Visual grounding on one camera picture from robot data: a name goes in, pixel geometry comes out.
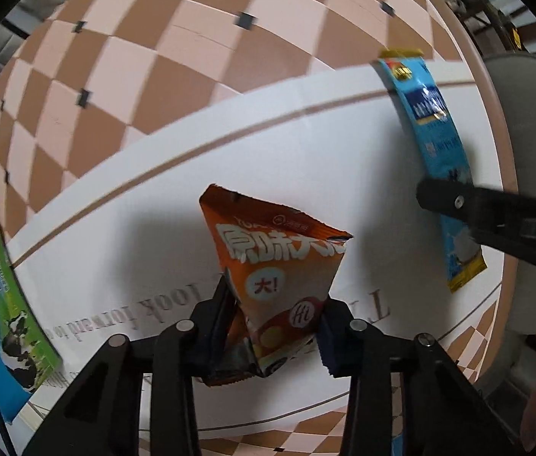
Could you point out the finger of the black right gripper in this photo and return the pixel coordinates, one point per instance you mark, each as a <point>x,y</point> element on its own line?
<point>500,220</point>

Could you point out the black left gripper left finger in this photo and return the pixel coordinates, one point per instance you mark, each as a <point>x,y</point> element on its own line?
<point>99,413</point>

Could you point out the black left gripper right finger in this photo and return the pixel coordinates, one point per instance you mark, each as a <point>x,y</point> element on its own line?
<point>443,414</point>

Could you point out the blue milk snack bag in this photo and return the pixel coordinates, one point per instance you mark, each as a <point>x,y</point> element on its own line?
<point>442,151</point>

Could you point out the orange chip bag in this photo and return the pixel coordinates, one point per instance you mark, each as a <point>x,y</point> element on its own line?
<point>280,264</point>

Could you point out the checkered table cloth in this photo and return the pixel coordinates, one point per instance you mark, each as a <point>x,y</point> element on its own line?
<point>115,115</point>

